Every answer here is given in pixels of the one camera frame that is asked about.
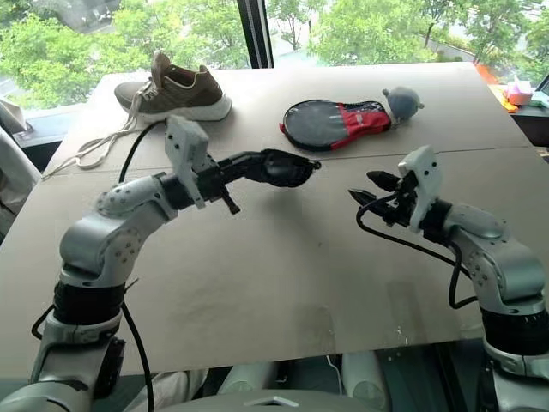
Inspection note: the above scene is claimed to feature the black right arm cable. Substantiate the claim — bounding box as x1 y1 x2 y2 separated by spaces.
354 192 480 310

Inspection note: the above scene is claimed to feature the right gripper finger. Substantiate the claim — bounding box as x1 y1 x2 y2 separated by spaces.
366 170 402 192
347 188 387 211

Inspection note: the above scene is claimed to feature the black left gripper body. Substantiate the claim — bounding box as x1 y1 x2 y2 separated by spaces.
192 154 241 215

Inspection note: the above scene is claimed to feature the brown sneaker with white laces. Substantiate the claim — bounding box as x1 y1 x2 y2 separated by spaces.
41 50 233 181

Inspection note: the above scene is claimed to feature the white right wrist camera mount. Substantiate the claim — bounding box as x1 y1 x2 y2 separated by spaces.
396 144 441 235

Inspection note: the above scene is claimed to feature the white cloth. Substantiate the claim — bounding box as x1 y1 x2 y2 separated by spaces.
128 369 209 412

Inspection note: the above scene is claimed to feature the black window frame post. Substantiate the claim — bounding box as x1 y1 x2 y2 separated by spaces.
237 0 275 70

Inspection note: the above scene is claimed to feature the pink tissue box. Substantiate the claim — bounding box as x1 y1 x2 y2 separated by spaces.
505 80 535 106

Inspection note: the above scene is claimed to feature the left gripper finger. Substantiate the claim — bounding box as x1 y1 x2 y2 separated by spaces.
218 148 323 173
222 166 314 188

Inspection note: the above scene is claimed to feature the dark side table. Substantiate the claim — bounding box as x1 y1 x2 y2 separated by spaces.
512 102 549 149

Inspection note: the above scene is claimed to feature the grey plush toy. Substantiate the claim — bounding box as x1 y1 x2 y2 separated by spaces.
381 85 426 125

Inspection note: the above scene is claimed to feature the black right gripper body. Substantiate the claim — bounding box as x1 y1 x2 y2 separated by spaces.
380 175 419 227

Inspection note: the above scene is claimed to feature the white fabric chair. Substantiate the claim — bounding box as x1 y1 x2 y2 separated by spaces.
0 98 43 245

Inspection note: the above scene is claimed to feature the white rounded robot leg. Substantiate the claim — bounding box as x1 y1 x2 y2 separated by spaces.
216 362 278 396
341 350 391 411

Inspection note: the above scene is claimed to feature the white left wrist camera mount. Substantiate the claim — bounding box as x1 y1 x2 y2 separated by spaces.
164 114 211 210

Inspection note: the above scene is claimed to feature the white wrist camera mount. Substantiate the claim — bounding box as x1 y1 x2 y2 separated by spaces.
396 144 441 235
164 114 211 210

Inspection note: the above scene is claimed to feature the red black paddle case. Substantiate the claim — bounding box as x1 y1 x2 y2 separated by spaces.
278 99 394 154

